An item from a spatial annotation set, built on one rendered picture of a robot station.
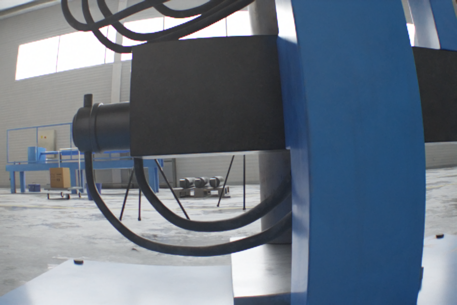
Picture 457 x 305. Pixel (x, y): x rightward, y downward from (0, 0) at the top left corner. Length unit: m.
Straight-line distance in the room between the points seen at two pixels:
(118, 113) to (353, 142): 0.55
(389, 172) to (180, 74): 0.40
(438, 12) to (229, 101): 0.53
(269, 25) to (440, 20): 0.71
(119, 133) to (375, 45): 0.58
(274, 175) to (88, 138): 0.64
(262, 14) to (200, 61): 0.72
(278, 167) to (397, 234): 0.86
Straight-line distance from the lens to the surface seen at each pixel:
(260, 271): 1.04
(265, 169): 1.43
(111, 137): 0.97
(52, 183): 7.60
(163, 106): 0.79
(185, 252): 0.88
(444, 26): 0.97
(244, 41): 0.81
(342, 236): 0.57
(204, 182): 7.77
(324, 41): 0.58
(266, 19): 1.48
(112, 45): 1.02
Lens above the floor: 0.38
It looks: 2 degrees up
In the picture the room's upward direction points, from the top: 3 degrees counter-clockwise
